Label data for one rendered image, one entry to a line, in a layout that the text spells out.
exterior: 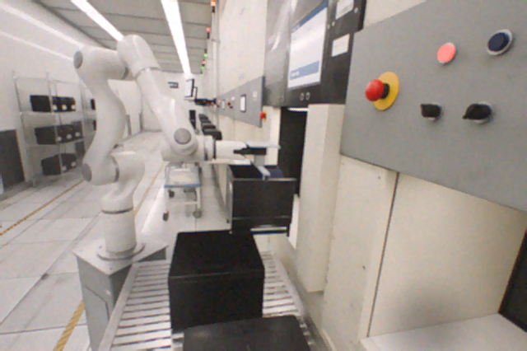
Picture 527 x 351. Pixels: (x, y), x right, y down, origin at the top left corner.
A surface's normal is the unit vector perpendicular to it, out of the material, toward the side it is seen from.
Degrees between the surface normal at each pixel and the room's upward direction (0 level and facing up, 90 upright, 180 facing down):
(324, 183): 90
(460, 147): 90
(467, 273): 90
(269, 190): 90
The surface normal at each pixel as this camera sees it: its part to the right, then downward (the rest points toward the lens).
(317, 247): 0.23, 0.26
